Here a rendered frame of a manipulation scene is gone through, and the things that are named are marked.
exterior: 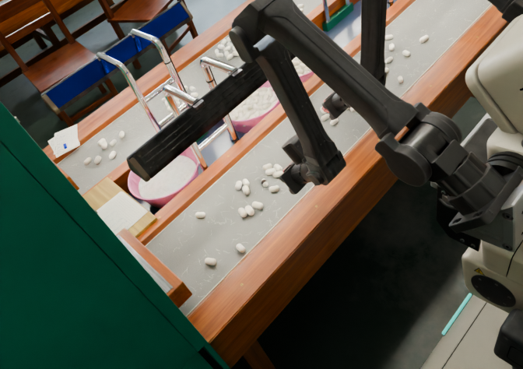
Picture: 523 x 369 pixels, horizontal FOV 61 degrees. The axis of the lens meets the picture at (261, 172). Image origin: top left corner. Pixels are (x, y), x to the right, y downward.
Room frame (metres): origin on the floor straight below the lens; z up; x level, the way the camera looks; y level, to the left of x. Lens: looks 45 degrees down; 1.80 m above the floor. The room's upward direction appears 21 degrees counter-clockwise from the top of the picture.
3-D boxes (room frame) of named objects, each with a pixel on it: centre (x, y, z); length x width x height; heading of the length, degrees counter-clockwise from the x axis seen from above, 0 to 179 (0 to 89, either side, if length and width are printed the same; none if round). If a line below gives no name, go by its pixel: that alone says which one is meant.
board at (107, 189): (1.10, 0.51, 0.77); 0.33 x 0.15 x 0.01; 30
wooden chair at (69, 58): (3.04, 1.04, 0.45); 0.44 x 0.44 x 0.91; 25
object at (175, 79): (1.48, 0.27, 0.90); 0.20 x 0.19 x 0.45; 120
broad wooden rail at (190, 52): (1.99, 0.08, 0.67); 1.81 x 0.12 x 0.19; 120
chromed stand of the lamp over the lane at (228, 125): (1.13, 0.07, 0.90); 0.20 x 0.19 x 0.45; 120
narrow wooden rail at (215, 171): (1.38, -0.28, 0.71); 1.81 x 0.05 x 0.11; 120
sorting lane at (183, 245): (1.23, -0.37, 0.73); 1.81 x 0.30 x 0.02; 120
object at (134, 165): (1.06, 0.04, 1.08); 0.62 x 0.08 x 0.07; 120
